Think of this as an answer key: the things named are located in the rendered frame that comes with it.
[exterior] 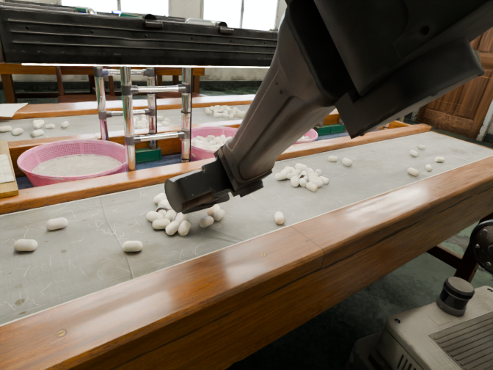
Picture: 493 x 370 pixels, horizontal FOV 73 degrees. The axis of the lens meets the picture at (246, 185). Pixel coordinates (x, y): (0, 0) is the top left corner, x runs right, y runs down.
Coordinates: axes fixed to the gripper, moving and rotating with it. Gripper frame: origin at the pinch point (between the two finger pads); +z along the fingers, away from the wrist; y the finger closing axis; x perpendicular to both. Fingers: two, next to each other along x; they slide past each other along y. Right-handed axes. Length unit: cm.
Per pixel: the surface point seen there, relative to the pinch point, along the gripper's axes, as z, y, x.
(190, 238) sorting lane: -6.3, 4.4, 8.2
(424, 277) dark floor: 44, -136, 64
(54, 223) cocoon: 3.4, 25.1, -2.2
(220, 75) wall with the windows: 410, -316, -273
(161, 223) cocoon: -3.4, 8.1, 3.6
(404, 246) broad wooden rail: -14, -46, 26
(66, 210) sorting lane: 9.7, 22.1, -5.4
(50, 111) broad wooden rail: 63, 14, -53
